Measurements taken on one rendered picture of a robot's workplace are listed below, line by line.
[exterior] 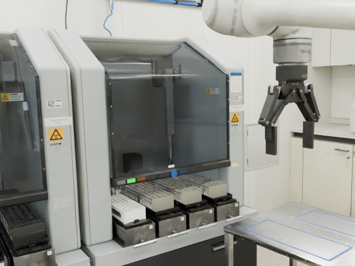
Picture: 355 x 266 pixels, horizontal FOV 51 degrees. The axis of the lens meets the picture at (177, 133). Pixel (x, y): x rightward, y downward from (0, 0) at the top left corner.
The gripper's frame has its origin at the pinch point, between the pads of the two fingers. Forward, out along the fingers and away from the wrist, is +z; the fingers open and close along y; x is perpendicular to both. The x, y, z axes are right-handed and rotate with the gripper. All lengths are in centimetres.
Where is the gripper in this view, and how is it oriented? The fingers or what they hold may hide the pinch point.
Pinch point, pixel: (290, 146)
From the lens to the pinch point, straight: 98.5
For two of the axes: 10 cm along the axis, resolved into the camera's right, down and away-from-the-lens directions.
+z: 0.2, 9.9, 1.3
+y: 8.4, -0.9, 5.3
